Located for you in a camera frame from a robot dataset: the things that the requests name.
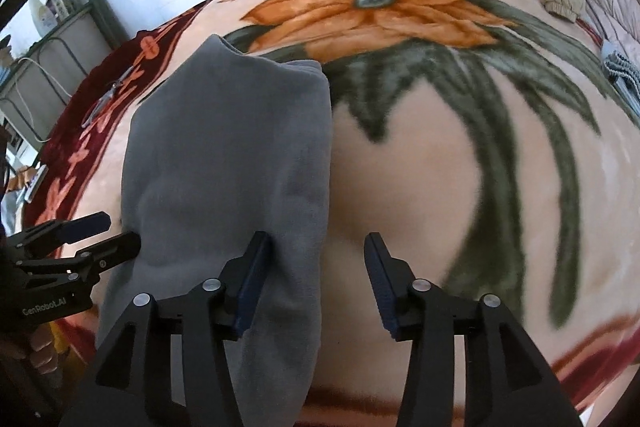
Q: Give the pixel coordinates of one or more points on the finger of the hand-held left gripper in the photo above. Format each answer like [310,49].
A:
[87,225]
[112,249]

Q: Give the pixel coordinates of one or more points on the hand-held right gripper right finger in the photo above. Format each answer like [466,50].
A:
[382,292]

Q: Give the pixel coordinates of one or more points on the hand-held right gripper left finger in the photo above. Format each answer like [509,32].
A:
[252,287]

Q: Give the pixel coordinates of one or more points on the person's left hand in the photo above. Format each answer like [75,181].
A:
[42,352]

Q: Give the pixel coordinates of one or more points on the small white device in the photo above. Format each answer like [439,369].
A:
[37,182]

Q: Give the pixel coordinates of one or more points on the floral printed blanket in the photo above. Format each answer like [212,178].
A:
[425,182]

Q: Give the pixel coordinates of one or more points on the eyeglasses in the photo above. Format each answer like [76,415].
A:
[107,97]

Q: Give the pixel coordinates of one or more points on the grey cabinet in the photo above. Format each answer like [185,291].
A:
[50,57]

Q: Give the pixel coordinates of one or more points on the white bottle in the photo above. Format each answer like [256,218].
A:
[46,14]

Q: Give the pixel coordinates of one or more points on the blue-grey striped cloth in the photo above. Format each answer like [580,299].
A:
[620,64]

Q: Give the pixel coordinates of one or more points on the mauve puffer jacket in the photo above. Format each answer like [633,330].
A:
[610,2]

